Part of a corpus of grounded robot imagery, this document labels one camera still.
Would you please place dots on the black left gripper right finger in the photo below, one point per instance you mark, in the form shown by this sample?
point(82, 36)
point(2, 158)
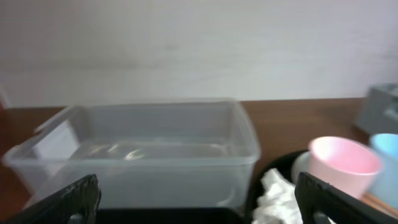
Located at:
point(319, 201)

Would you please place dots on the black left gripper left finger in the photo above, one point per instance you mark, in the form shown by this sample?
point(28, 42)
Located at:
point(82, 198)

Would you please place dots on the white tissue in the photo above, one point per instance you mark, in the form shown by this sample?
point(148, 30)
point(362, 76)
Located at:
point(277, 205)

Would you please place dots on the wooden chopstick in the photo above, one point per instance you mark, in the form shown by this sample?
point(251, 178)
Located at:
point(374, 202)

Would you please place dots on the grey dishwasher rack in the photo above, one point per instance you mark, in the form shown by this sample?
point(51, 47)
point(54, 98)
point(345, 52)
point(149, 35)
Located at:
point(379, 111)

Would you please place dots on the clear plastic waste bin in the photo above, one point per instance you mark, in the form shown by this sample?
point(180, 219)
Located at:
point(168, 153)

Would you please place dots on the grey plate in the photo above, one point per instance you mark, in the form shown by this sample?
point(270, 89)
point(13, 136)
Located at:
point(299, 165)

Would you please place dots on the black round tray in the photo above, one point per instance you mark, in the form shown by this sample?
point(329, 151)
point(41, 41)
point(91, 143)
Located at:
point(283, 165)

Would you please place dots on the pink cup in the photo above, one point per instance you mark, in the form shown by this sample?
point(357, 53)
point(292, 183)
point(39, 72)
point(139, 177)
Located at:
point(347, 165)

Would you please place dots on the blue cup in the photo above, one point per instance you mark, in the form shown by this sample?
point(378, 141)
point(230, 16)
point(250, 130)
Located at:
point(385, 185)

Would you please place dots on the black rectangular tray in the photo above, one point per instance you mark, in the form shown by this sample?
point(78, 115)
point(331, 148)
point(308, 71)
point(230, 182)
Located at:
point(168, 216)

